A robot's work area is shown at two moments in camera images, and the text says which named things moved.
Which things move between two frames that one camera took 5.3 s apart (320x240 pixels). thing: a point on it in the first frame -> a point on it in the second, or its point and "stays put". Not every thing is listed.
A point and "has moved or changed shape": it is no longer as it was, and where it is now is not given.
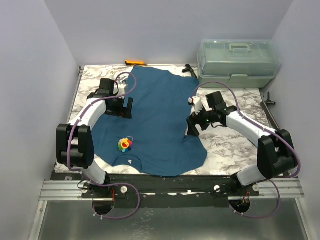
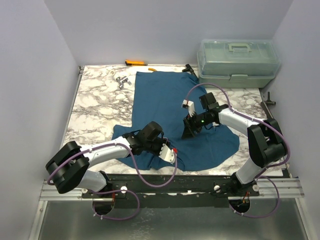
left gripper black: [123, 112] -> [161, 141]
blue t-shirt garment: [156, 138] has moved or changed shape
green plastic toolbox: [237, 63] stays put
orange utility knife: [135, 62] stays put
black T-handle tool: [189, 69] stays put
